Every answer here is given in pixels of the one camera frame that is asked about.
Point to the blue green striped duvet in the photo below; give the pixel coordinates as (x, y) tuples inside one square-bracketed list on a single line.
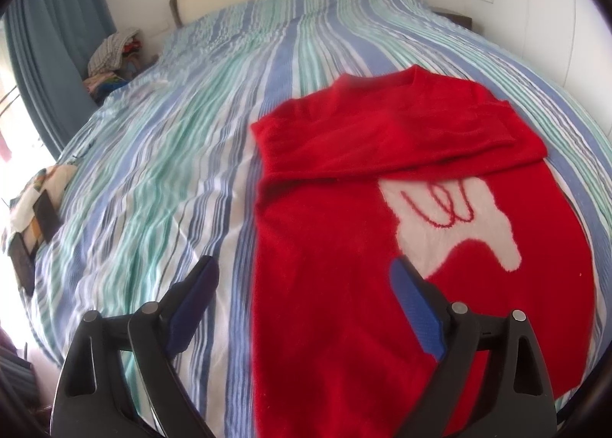
[(167, 146)]

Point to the patchwork patterned cloth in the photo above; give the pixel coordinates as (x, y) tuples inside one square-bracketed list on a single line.
[(36, 208)]

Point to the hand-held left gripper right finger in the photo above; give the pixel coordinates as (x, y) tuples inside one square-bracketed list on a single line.
[(418, 309)]

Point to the red knit sweater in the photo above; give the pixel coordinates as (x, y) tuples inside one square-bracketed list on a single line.
[(334, 237)]

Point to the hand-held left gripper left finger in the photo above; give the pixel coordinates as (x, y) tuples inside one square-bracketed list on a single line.
[(191, 309)]

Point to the white wardrobe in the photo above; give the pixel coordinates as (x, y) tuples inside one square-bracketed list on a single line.
[(540, 12)]

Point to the pile of clothes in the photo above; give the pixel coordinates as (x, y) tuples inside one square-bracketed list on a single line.
[(112, 50)]

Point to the dark wooden nightstand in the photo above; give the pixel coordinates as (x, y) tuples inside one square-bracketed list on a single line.
[(454, 17)]

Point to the blue curtain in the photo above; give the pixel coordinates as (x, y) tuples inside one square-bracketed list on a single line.
[(52, 46)]

